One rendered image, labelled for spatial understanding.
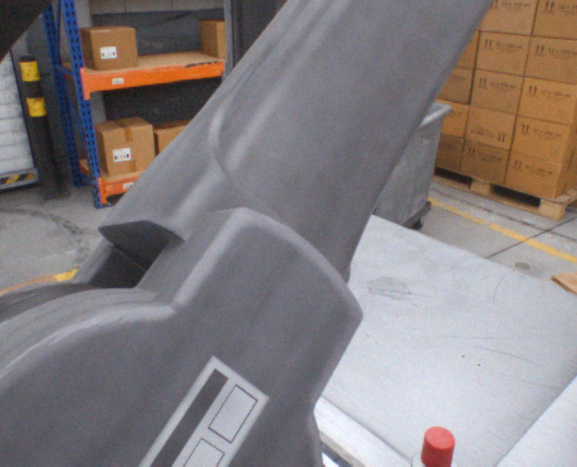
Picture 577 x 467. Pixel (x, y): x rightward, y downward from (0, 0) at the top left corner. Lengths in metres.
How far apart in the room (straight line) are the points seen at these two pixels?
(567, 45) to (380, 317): 2.84
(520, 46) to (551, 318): 2.80
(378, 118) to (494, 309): 1.19
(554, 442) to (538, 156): 3.14
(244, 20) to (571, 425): 0.79
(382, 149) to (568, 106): 3.71
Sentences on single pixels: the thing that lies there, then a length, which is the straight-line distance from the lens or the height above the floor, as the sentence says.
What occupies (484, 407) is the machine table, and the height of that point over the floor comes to 0.83.
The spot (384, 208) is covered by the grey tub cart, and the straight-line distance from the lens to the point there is 2.96.
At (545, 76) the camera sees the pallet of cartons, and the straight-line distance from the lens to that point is 3.90.
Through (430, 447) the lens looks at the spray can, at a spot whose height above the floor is 1.08.
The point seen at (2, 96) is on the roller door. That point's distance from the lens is 4.46.
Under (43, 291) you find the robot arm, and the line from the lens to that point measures 0.17.
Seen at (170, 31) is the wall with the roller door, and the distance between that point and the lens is 4.92.
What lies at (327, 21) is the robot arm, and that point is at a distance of 0.16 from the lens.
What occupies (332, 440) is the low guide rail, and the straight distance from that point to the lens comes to 0.86.
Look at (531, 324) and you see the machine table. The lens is 1.33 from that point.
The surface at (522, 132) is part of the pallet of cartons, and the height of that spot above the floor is 0.54.
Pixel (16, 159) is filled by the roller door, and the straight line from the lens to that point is 4.57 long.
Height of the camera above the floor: 1.54
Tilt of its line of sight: 26 degrees down
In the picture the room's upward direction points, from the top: straight up
